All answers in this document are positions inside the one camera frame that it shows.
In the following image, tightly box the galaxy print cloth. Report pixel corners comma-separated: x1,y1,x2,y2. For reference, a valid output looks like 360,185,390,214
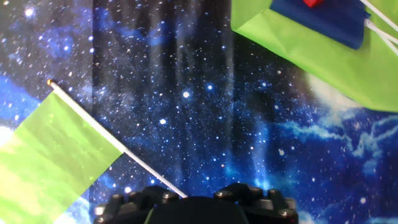
0,0,398,224

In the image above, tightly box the small red flag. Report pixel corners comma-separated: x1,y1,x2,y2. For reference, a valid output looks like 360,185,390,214
302,0,325,9

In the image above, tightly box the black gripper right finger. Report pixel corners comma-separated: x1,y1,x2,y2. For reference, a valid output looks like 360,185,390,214
213,182,300,224

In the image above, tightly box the small green flag white stick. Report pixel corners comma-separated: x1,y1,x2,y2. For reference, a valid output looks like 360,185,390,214
0,78,188,224

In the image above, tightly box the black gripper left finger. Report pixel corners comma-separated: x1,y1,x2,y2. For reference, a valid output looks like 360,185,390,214
93,185,188,224

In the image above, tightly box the blue flag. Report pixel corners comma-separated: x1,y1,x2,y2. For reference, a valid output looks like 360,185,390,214
269,0,398,57

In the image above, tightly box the large green flag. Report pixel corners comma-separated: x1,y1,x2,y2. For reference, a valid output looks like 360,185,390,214
230,0,398,113

